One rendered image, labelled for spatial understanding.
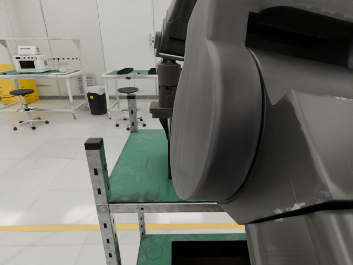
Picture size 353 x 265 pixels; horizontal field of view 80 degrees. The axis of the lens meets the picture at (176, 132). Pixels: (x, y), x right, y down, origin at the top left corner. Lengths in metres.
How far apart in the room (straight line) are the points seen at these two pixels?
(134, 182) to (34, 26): 5.69
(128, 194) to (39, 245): 1.41
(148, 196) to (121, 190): 0.07
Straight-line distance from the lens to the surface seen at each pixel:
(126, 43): 5.36
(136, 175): 0.59
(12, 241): 2.03
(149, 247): 1.19
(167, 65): 0.52
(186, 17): 0.47
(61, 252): 1.79
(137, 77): 3.76
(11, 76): 4.60
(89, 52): 5.60
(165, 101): 0.54
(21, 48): 4.78
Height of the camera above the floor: 1.28
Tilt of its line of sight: 23 degrees down
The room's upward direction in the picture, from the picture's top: straight up
